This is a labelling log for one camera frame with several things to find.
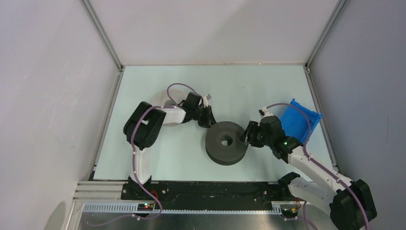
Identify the left controller board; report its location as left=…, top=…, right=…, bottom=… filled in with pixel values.
left=137, top=203, right=155, bottom=212

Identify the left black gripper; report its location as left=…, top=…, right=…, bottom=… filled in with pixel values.
left=192, top=105, right=219, bottom=129

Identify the white cable spool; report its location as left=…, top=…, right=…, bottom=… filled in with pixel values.
left=150, top=89, right=187, bottom=127

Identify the right controller board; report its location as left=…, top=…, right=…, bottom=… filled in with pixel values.
left=281, top=208, right=299, bottom=220

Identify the black cable spool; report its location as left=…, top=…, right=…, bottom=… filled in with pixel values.
left=205, top=121, right=248, bottom=166

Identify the controller board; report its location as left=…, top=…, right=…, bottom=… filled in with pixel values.
left=137, top=203, right=155, bottom=212
left=281, top=208, right=299, bottom=220

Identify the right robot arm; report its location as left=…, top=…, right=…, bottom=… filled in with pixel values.
left=240, top=115, right=377, bottom=230

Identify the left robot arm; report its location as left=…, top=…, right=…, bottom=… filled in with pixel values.
left=123, top=92, right=216, bottom=200

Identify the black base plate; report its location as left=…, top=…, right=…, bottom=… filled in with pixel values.
left=121, top=180, right=295, bottom=210

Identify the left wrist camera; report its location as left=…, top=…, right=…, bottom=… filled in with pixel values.
left=202, top=94, right=211, bottom=108

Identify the white slotted cable duct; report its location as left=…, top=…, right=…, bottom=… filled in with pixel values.
left=82, top=202, right=282, bottom=215

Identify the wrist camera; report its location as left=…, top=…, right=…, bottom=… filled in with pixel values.
left=202, top=94, right=211, bottom=108
left=259, top=107, right=273, bottom=119

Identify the blue plastic bin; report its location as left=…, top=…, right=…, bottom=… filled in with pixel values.
left=280, top=98, right=323, bottom=144

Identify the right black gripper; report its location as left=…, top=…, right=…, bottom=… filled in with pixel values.
left=238, top=120, right=273, bottom=148

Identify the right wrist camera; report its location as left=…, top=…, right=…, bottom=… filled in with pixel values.
left=259, top=107, right=273, bottom=119

